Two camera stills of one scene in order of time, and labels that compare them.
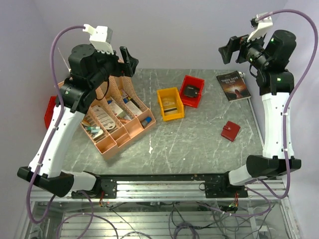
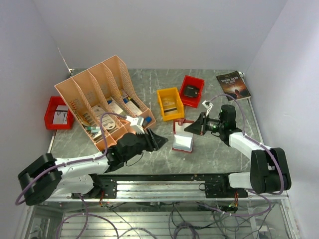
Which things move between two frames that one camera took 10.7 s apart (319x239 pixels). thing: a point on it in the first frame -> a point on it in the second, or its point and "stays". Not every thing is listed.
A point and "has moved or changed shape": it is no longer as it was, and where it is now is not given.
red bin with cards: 191,90 stays
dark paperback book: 233,86 stays
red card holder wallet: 230,131 has moved or changed shape
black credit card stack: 191,91 stays
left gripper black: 126,69 -> 158,141
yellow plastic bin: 171,106 stays
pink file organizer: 119,114 stays
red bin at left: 49,110 stays
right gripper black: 235,44 -> 199,126
